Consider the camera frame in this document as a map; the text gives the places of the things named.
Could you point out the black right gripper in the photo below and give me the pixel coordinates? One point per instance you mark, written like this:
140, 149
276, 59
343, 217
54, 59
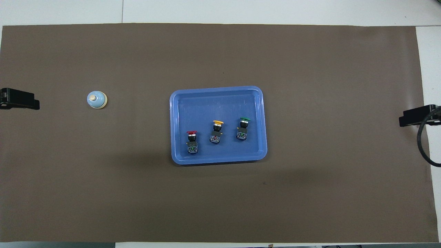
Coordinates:
413, 116

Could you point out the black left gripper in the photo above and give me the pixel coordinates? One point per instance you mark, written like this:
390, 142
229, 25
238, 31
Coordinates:
19, 100

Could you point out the green push button switch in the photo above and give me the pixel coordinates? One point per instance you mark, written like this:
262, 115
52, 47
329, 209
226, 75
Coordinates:
242, 132

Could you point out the red push button switch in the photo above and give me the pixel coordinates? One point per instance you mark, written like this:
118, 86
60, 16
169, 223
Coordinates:
192, 144

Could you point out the yellow push button switch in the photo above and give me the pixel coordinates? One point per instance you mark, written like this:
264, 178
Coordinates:
215, 136

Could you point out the light blue service bell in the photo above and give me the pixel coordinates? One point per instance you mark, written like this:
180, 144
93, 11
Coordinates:
95, 100

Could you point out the blue plastic tray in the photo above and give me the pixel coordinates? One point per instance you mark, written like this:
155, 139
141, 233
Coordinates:
206, 106

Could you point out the brown table mat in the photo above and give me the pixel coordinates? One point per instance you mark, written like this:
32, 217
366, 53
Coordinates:
137, 193

